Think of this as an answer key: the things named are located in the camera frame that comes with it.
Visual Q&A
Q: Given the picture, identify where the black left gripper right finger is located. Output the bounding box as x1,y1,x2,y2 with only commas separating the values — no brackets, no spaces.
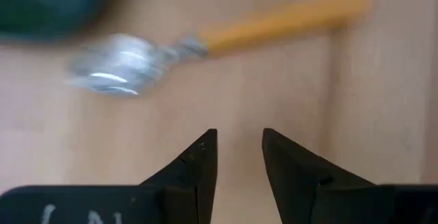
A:
261,127,381,224

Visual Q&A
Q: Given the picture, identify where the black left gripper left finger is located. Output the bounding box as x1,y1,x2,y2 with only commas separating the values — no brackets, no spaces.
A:
138,128,219,224

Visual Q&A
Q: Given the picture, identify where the dark green plastic tray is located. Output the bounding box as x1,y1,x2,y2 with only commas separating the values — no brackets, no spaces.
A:
0,0,119,42

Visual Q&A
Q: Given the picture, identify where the yellow-handled metal spoon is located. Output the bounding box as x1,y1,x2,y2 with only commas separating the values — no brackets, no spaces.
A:
66,0,374,99

